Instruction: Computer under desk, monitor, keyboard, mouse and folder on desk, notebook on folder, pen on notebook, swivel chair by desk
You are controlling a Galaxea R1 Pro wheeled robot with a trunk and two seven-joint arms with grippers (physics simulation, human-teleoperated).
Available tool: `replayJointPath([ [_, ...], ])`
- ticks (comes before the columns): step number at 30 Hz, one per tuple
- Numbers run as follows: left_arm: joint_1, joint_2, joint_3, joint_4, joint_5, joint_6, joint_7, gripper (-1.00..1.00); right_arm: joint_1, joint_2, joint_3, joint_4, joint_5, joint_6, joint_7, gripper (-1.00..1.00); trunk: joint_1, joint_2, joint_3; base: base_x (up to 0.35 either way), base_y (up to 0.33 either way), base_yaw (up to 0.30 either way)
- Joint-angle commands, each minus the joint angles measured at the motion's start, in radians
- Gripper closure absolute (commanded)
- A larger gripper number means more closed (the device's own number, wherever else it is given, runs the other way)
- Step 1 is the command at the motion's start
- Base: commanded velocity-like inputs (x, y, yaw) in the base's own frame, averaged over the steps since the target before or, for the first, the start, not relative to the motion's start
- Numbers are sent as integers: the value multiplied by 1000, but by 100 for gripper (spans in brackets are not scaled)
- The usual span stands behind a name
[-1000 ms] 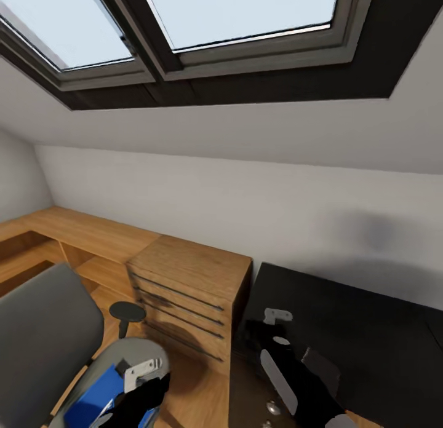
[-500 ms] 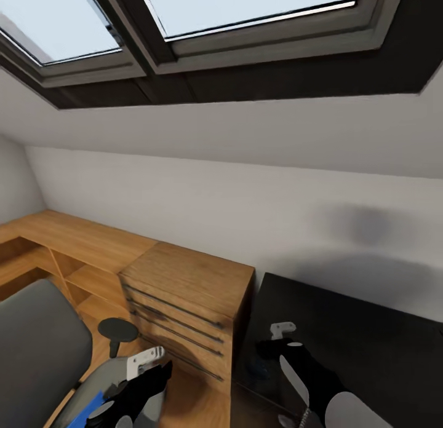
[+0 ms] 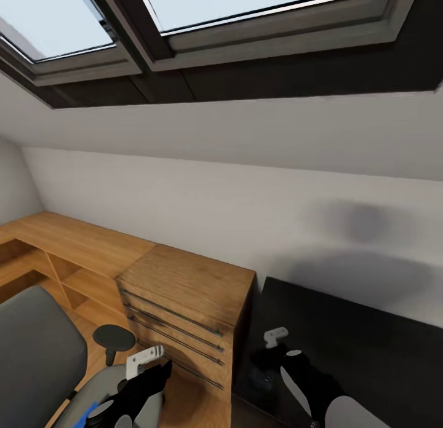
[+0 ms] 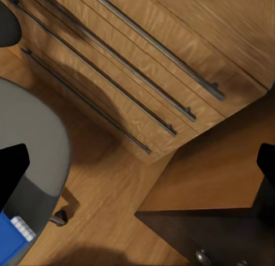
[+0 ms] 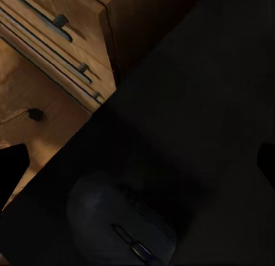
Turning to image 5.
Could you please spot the cabinet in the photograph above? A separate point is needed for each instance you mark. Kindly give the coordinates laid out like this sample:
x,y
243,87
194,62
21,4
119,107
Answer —
x,y
88,48

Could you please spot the swivel chair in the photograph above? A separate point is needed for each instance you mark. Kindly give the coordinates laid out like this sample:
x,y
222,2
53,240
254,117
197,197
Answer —
x,y
33,113

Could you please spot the mouse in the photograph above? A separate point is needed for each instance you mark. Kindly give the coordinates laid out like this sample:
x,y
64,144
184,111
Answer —
x,y
113,226

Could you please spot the desk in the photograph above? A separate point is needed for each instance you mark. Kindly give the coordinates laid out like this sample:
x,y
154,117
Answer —
x,y
184,130

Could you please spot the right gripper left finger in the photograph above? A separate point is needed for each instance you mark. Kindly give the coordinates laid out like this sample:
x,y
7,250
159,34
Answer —
x,y
14,161

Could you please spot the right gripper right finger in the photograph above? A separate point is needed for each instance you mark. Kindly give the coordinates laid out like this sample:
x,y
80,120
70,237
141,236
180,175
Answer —
x,y
266,161

